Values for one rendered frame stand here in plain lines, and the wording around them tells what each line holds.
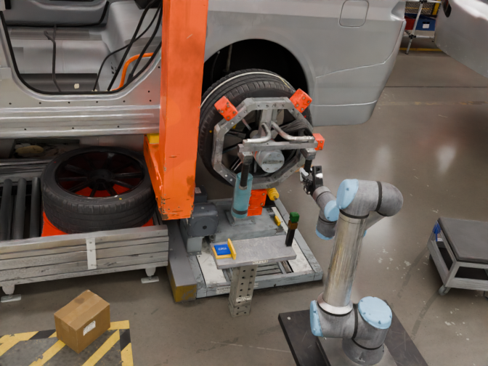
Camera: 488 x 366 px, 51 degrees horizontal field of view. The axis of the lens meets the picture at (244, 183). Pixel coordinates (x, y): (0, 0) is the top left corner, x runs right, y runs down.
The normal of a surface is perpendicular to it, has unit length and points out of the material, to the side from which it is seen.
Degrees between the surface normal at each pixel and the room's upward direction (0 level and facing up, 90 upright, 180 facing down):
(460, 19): 86
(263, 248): 0
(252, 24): 90
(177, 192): 90
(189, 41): 90
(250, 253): 0
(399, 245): 0
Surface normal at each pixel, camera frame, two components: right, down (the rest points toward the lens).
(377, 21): 0.30, 0.56
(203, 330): 0.11, -0.83
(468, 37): -0.95, 0.04
